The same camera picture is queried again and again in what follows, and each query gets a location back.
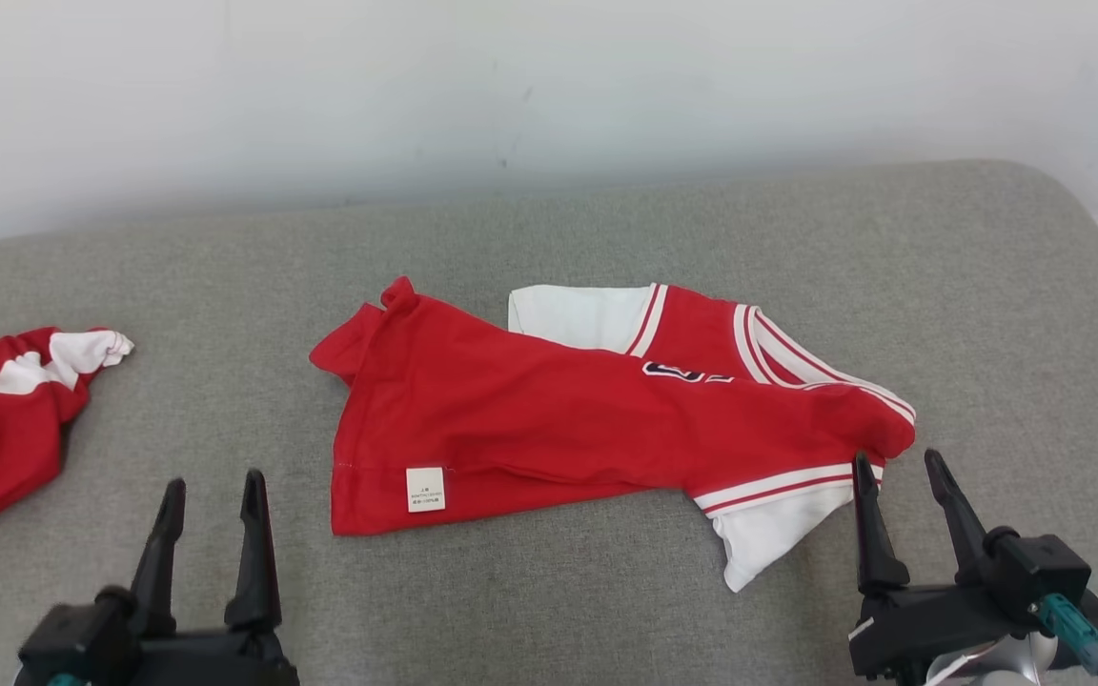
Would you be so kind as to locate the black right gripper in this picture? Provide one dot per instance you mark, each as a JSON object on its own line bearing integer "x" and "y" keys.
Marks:
{"x": 930, "y": 624}

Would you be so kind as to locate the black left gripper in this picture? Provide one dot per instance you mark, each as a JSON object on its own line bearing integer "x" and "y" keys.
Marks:
{"x": 206, "y": 662}

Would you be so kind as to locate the red basketball jersey white sleeves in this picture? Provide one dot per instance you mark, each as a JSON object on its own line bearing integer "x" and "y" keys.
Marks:
{"x": 530, "y": 419}

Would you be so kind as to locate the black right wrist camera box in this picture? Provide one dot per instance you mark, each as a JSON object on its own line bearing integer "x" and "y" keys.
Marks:
{"x": 1040, "y": 567}

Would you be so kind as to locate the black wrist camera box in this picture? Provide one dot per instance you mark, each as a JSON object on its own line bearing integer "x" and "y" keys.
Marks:
{"x": 1040, "y": 567}
{"x": 72, "y": 634}

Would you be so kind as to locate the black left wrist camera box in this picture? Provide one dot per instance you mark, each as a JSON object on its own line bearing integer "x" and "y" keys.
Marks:
{"x": 72, "y": 634}

